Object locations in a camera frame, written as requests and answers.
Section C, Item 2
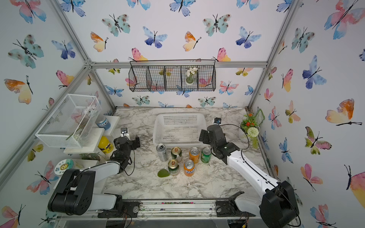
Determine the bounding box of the yellow canister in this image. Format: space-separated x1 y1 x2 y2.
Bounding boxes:
98 136 114 154

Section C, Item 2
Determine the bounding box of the orange juice can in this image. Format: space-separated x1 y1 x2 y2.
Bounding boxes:
189 147 200 164

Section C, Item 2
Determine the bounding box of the potted artificial plant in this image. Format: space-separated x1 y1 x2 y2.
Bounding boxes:
240 108 265 149

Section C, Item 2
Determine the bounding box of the black wire wall basket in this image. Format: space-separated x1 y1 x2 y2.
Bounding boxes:
128 59 216 92

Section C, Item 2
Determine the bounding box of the green drink can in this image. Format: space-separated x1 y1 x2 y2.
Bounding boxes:
200 147 212 163

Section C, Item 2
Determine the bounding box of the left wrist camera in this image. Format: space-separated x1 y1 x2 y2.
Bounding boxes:
120 127 130 138

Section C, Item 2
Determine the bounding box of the white flower vase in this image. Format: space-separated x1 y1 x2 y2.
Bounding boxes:
185 67 198 85

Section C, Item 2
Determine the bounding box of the metal base rail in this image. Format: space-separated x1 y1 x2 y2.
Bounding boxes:
57 198 262 223

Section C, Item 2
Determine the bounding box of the orange Fanta can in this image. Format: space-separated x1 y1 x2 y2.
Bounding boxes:
183 160 195 177

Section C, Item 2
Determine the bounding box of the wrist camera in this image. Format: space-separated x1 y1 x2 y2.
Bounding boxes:
120 127 130 138
214 117 221 124

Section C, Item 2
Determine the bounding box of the white stepped shelf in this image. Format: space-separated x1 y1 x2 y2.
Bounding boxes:
53 115 126 192

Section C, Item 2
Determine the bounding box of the silver tall drink can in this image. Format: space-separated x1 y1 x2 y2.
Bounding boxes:
156 143 168 162

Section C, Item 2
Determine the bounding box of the white plastic perforated basket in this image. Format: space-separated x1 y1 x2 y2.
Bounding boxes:
153 113 207 148

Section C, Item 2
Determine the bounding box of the blue cup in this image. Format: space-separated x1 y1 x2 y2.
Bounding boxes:
95 114 111 131

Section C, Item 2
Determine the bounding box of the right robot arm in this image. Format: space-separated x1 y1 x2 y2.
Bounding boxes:
199 124 300 228

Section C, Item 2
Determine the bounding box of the green white beer can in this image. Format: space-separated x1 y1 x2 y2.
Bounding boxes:
168 159 180 176
171 147 183 162

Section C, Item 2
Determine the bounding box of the white mesh box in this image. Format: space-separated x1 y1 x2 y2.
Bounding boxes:
35 94 101 148

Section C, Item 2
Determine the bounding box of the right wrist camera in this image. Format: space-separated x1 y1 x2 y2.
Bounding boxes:
214 117 221 124

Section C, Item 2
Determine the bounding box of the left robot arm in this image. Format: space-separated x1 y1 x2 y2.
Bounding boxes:
48 136 141 218

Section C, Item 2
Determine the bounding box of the green leaf piece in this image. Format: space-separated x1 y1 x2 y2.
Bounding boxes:
157 169 170 178

